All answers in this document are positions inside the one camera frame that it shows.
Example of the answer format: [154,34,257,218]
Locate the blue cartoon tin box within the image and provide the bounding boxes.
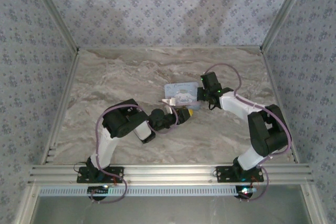
[163,81,203,111]

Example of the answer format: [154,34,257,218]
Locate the grey sheet metal panel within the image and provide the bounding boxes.
[31,195,313,224]

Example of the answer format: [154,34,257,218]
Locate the controller board with leds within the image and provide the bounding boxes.
[236,186,257,198]
[88,186,110,195]

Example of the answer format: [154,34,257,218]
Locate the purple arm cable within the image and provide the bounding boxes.
[94,103,182,175]
[203,62,292,168]

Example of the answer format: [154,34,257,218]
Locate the aluminium table back rail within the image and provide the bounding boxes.
[77,45,263,51]

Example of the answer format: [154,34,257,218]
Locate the aluminium mounting rail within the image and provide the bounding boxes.
[28,164,314,185]

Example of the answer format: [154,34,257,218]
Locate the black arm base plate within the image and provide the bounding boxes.
[215,165,264,183]
[77,166,124,184]

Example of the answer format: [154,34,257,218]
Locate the grey slotted cable duct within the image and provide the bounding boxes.
[38,185,241,197]

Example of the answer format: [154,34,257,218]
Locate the aluminium table side rail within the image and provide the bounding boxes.
[40,50,81,166]
[261,50,300,164]

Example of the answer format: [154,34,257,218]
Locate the aluminium frame post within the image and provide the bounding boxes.
[27,0,81,53]
[301,184,325,224]
[259,0,314,53]
[14,184,40,224]

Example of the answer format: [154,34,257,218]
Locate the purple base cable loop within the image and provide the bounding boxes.
[237,167,268,202]
[89,174,129,205]

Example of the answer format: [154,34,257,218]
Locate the aluminium lower frame post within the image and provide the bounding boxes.
[14,184,40,224]
[301,184,325,224]

